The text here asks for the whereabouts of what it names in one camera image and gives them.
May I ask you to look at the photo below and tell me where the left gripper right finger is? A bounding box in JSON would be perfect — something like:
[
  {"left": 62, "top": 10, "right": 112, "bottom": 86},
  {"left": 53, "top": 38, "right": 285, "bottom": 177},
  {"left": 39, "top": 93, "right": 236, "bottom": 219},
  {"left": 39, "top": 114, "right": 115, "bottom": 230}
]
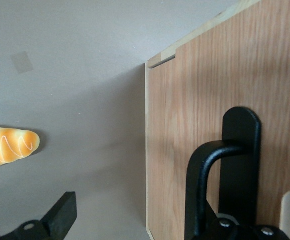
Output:
[{"left": 204, "top": 201, "right": 290, "bottom": 240}]

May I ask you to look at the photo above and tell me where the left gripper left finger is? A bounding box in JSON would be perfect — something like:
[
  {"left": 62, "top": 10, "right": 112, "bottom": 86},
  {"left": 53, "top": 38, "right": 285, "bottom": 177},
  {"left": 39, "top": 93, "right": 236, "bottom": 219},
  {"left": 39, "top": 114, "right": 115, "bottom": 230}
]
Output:
[{"left": 0, "top": 191, "right": 78, "bottom": 240}]

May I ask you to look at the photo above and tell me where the wooden drawer cabinet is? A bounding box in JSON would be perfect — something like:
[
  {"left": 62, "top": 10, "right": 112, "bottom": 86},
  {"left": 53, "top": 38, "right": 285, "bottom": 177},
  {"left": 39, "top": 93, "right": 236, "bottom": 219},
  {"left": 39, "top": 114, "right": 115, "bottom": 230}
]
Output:
[{"left": 144, "top": 0, "right": 290, "bottom": 240}]

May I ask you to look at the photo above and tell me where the wooden drawer front panel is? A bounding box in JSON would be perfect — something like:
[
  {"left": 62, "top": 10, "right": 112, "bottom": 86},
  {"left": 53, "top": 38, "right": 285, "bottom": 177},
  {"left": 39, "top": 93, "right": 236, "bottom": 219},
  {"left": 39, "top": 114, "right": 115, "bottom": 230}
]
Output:
[{"left": 174, "top": 0, "right": 290, "bottom": 240}]

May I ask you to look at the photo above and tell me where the toy bread roll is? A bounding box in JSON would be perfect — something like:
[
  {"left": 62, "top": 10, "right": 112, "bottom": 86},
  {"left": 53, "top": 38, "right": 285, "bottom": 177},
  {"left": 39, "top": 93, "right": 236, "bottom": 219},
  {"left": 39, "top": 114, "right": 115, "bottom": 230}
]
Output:
[{"left": 0, "top": 126, "right": 41, "bottom": 172}]

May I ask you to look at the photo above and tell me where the translucent tape patch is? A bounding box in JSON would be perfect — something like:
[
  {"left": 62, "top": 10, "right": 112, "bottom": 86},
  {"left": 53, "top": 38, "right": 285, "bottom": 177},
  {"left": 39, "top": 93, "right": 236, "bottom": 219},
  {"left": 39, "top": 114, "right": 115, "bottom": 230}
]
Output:
[{"left": 10, "top": 50, "right": 34, "bottom": 75}]

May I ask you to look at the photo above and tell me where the black drawer handle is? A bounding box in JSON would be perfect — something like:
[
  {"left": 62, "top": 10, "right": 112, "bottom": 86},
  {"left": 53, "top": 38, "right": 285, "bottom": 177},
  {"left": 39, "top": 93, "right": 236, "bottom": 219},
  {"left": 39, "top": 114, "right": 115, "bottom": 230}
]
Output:
[{"left": 184, "top": 106, "right": 263, "bottom": 240}]

